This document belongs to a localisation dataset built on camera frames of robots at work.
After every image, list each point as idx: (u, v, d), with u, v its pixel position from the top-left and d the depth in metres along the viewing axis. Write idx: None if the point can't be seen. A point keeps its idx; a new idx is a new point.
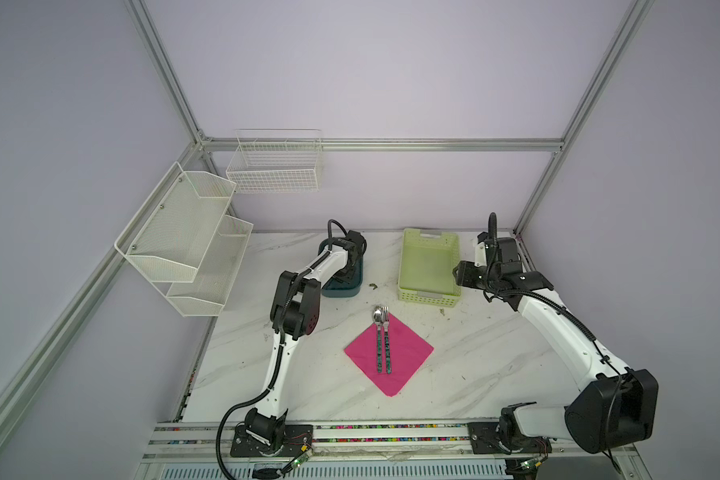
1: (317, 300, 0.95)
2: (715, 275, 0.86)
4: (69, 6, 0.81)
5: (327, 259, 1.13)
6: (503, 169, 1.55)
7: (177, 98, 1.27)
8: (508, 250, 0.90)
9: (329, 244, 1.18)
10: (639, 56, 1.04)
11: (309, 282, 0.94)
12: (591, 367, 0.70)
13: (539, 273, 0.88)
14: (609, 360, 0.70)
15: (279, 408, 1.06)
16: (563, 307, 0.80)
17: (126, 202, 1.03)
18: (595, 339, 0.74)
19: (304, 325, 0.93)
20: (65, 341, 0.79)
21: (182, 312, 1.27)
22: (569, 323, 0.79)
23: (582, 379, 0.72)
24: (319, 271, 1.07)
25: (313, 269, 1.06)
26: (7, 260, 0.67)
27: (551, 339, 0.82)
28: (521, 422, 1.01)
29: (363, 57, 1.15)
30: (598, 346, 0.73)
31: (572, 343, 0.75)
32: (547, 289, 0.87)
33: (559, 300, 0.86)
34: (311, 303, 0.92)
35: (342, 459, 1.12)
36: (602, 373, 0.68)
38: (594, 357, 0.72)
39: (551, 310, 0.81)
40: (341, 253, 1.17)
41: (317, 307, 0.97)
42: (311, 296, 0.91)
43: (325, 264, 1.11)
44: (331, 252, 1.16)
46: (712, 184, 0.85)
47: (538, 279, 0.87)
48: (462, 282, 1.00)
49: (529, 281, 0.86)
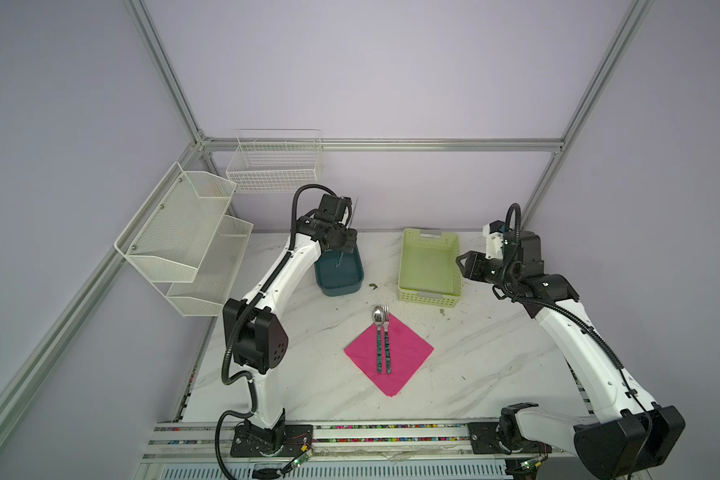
1: (277, 332, 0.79)
2: (714, 275, 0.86)
4: (69, 6, 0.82)
5: (287, 266, 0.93)
6: (502, 169, 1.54)
7: (177, 98, 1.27)
8: (531, 250, 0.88)
9: (288, 245, 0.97)
10: (641, 56, 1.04)
11: (263, 312, 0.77)
12: (616, 400, 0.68)
13: (563, 279, 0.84)
14: (636, 394, 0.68)
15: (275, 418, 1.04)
16: (590, 328, 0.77)
17: (126, 202, 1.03)
18: (622, 368, 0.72)
19: (263, 360, 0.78)
20: (65, 341, 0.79)
21: (182, 312, 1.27)
22: (594, 344, 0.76)
23: (602, 410, 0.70)
24: (277, 289, 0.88)
25: (266, 290, 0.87)
26: (7, 261, 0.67)
27: (569, 355, 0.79)
28: (521, 422, 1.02)
29: (362, 57, 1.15)
30: (624, 375, 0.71)
31: (597, 369, 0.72)
32: (571, 301, 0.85)
33: (583, 314, 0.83)
34: (264, 338, 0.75)
35: (342, 459, 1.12)
36: (628, 409, 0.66)
38: (620, 388, 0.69)
39: (577, 327, 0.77)
40: (310, 250, 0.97)
41: (277, 342, 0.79)
42: (266, 329, 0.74)
43: (285, 276, 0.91)
44: (293, 254, 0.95)
46: (712, 184, 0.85)
47: (562, 287, 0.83)
48: (470, 275, 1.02)
49: (554, 289, 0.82)
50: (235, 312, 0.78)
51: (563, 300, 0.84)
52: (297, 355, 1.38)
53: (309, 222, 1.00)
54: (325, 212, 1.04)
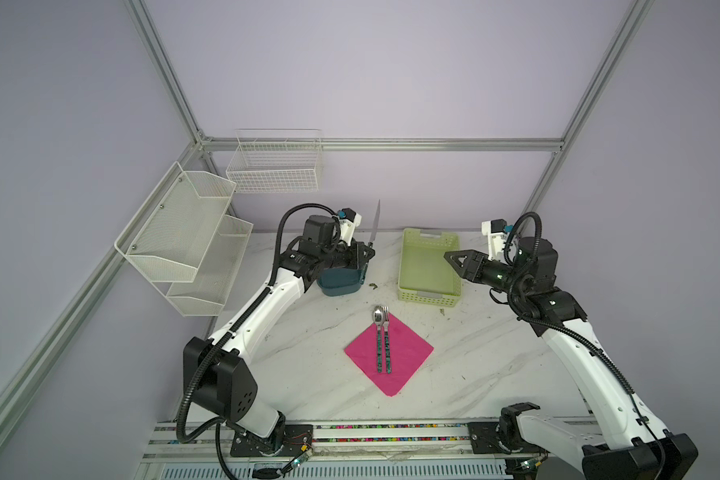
1: (243, 378, 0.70)
2: (713, 275, 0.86)
4: (69, 6, 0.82)
5: (263, 303, 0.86)
6: (502, 169, 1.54)
7: (177, 98, 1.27)
8: (547, 267, 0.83)
9: (267, 281, 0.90)
10: (641, 56, 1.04)
11: (229, 355, 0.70)
12: (627, 427, 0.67)
13: (571, 297, 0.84)
14: (647, 421, 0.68)
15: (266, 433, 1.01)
16: (599, 350, 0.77)
17: (126, 202, 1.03)
18: (633, 393, 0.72)
19: (227, 411, 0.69)
20: (64, 341, 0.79)
21: (182, 312, 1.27)
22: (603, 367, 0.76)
23: (614, 437, 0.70)
24: (249, 330, 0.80)
25: (236, 330, 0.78)
26: (6, 261, 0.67)
27: (578, 378, 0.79)
28: (522, 425, 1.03)
29: (362, 56, 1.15)
30: (635, 401, 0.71)
31: (607, 393, 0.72)
32: (580, 322, 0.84)
33: (591, 336, 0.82)
34: (231, 386, 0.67)
35: (342, 459, 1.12)
36: (639, 437, 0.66)
38: (631, 415, 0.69)
39: (586, 349, 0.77)
40: (292, 286, 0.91)
41: (244, 387, 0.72)
42: (232, 375, 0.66)
43: (259, 315, 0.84)
44: (272, 290, 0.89)
46: (712, 184, 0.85)
47: (569, 306, 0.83)
48: (468, 277, 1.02)
49: (561, 308, 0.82)
50: (198, 354, 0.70)
51: (570, 319, 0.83)
52: (297, 355, 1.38)
53: (294, 256, 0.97)
54: (309, 240, 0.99)
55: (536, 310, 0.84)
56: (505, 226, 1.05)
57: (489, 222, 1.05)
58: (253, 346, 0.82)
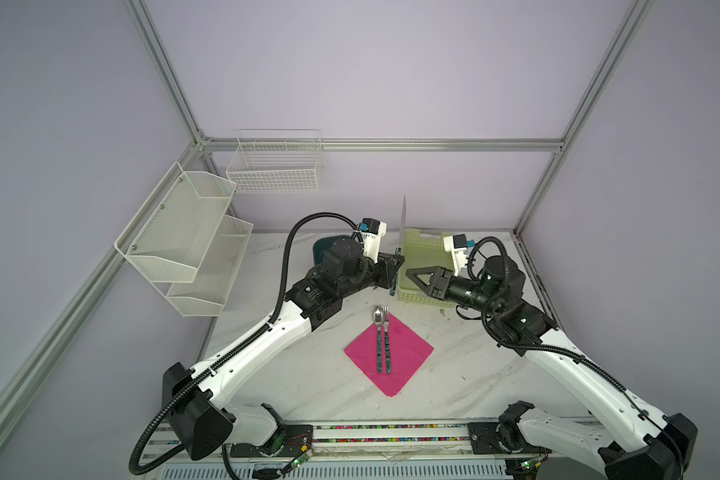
1: (217, 422, 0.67)
2: (714, 274, 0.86)
4: (69, 6, 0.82)
5: (256, 342, 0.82)
6: (503, 169, 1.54)
7: (177, 98, 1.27)
8: (517, 287, 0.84)
9: (268, 316, 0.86)
10: (641, 56, 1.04)
11: (200, 398, 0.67)
12: (636, 428, 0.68)
13: (538, 311, 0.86)
14: (648, 414, 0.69)
15: (260, 441, 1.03)
16: (581, 355, 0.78)
17: (125, 202, 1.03)
18: (625, 389, 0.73)
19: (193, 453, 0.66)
20: (65, 341, 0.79)
21: (182, 312, 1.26)
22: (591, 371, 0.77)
23: (626, 439, 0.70)
24: (231, 369, 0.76)
25: (216, 368, 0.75)
26: (6, 259, 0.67)
27: (573, 388, 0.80)
28: (526, 431, 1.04)
29: (362, 56, 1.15)
30: (630, 397, 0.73)
31: (605, 399, 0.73)
32: (553, 331, 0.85)
33: (569, 344, 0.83)
34: (193, 431, 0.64)
35: (342, 459, 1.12)
36: (649, 435, 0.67)
38: (632, 413, 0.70)
39: (569, 359, 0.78)
40: (294, 327, 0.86)
41: (207, 438, 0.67)
42: (196, 420, 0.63)
43: (249, 356, 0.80)
44: (271, 329, 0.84)
46: (712, 183, 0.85)
47: (539, 319, 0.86)
48: (437, 293, 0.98)
49: (532, 324, 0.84)
50: (175, 383, 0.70)
51: (545, 334, 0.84)
52: (297, 356, 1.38)
53: (309, 291, 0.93)
54: (329, 272, 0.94)
55: (513, 333, 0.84)
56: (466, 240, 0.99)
57: (451, 238, 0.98)
58: (233, 389, 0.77)
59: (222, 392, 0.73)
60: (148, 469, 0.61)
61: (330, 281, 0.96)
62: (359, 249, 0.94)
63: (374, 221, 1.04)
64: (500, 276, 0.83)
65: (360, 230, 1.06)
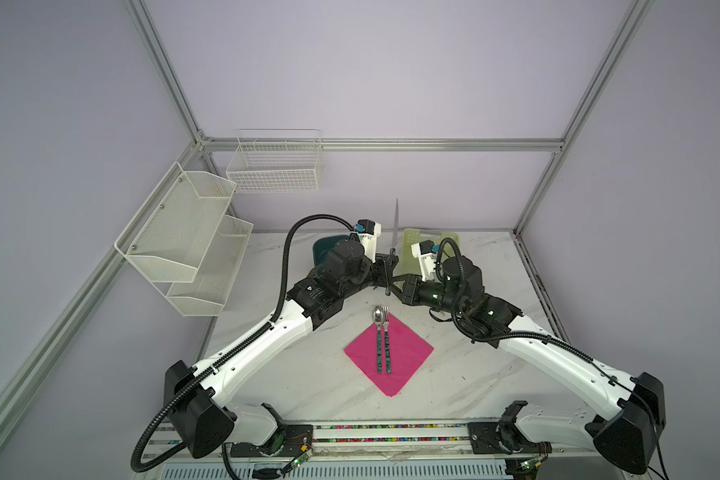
1: (218, 419, 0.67)
2: (714, 274, 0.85)
4: (68, 6, 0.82)
5: (258, 340, 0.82)
6: (503, 169, 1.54)
7: (177, 98, 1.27)
8: (476, 283, 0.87)
9: (270, 316, 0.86)
10: (641, 55, 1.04)
11: (202, 395, 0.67)
12: (608, 395, 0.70)
13: (503, 302, 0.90)
14: (617, 379, 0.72)
15: (262, 439, 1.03)
16: (547, 335, 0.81)
17: (125, 202, 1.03)
18: (594, 361, 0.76)
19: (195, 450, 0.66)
20: (64, 342, 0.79)
21: (182, 312, 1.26)
22: (560, 350, 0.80)
23: (605, 410, 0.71)
24: (233, 367, 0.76)
25: (218, 367, 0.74)
26: (6, 259, 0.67)
27: (550, 370, 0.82)
28: (525, 430, 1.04)
29: (362, 55, 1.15)
30: (598, 367, 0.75)
31: (577, 373, 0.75)
32: (517, 317, 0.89)
33: (533, 326, 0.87)
34: (195, 427, 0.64)
35: (342, 459, 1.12)
36: (622, 398, 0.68)
38: (603, 381, 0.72)
39: (538, 341, 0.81)
40: (296, 326, 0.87)
41: (209, 436, 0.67)
42: (198, 418, 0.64)
43: (250, 354, 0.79)
44: (273, 328, 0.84)
46: (711, 183, 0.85)
47: (506, 309, 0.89)
48: (409, 300, 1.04)
49: (499, 315, 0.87)
50: (178, 381, 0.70)
51: (512, 321, 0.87)
52: (297, 355, 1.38)
53: (311, 290, 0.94)
54: (330, 273, 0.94)
55: (484, 328, 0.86)
56: (433, 246, 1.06)
57: (418, 245, 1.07)
58: (235, 388, 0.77)
59: (224, 390, 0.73)
60: (149, 467, 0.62)
61: (331, 282, 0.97)
62: (362, 250, 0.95)
63: (370, 222, 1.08)
64: (457, 275, 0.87)
65: (357, 231, 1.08)
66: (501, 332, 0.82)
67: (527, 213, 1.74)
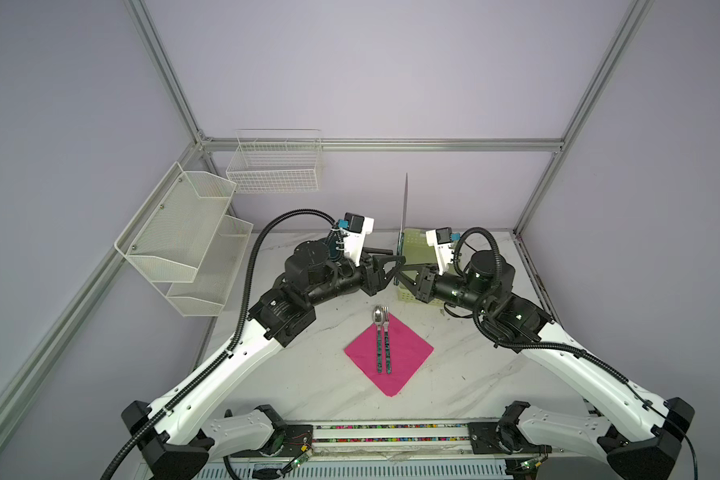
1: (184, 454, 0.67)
2: (713, 274, 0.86)
4: (68, 6, 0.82)
5: (216, 372, 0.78)
6: (503, 169, 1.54)
7: (177, 98, 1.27)
8: (507, 282, 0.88)
9: (228, 343, 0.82)
10: (641, 56, 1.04)
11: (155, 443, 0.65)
12: (642, 419, 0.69)
13: (530, 304, 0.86)
14: (652, 404, 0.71)
15: (258, 446, 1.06)
16: (581, 350, 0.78)
17: (125, 202, 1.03)
18: (628, 382, 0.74)
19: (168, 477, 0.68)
20: (64, 342, 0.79)
21: (182, 312, 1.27)
22: (592, 366, 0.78)
23: (633, 432, 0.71)
24: (189, 406, 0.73)
25: (171, 409, 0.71)
26: (5, 260, 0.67)
27: (576, 383, 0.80)
28: (527, 432, 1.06)
29: (362, 55, 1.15)
30: (632, 388, 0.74)
31: (610, 392, 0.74)
32: (549, 326, 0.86)
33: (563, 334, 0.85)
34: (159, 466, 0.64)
35: (342, 459, 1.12)
36: (656, 425, 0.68)
38: (637, 404, 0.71)
39: (571, 355, 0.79)
40: (257, 351, 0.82)
41: (182, 466, 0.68)
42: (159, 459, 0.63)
43: (208, 388, 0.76)
44: (231, 356, 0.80)
46: (711, 184, 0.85)
47: (533, 313, 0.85)
48: (426, 294, 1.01)
49: (527, 319, 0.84)
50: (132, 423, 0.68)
51: (541, 330, 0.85)
52: (297, 355, 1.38)
53: (274, 305, 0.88)
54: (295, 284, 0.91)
55: (510, 331, 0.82)
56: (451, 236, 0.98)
57: (434, 233, 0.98)
58: (194, 424, 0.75)
59: (180, 431, 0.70)
60: None
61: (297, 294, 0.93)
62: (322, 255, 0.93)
63: (357, 219, 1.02)
64: (490, 273, 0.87)
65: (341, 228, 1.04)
66: (530, 339, 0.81)
67: (527, 214, 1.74)
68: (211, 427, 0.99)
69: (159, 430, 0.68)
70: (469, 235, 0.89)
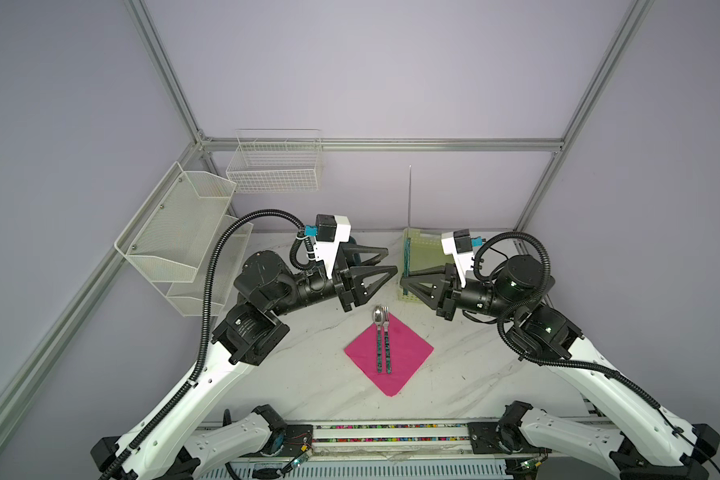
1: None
2: (712, 274, 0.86)
4: (67, 5, 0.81)
5: (181, 404, 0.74)
6: (503, 169, 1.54)
7: (177, 97, 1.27)
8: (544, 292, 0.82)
9: (190, 371, 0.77)
10: (642, 56, 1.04)
11: None
12: (673, 448, 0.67)
13: (557, 313, 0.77)
14: (682, 432, 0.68)
15: (257, 448, 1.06)
16: (614, 371, 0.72)
17: (125, 202, 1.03)
18: (660, 407, 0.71)
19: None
20: (64, 343, 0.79)
21: (182, 312, 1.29)
22: (622, 386, 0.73)
23: (656, 457, 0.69)
24: (155, 442, 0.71)
25: (136, 446, 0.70)
26: (5, 260, 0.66)
27: (598, 400, 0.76)
28: (529, 435, 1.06)
29: (361, 55, 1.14)
30: (663, 414, 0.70)
31: (639, 416, 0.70)
32: (579, 340, 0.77)
33: (592, 348, 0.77)
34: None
35: (342, 459, 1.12)
36: (686, 454, 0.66)
38: (668, 432, 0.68)
39: (601, 374, 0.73)
40: (222, 378, 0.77)
41: None
42: None
43: (174, 420, 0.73)
44: (195, 385, 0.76)
46: (711, 184, 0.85)
47: (562, 322, 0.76)
48: (445, 306, 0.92)
49: (555, 331, 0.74)
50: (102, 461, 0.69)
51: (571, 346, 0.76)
52: (297, 355, 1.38)
53: (240, 324, 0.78)
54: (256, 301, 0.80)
55: (536, 343, 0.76)
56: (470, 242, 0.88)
57: (450, 240, 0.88)
58: (168, 454, 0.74)
59: (148, 468, 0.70)
60: None
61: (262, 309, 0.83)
62: (278, 267, 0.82)
63: (326, 228, 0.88)
64: (527, 285, 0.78)
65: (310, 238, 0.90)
66: (560, 354, 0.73)
67: (527, 213, 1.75)
68: (195, 445, 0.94)
69: (127, 468, 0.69)
70: (498, 239, 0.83)
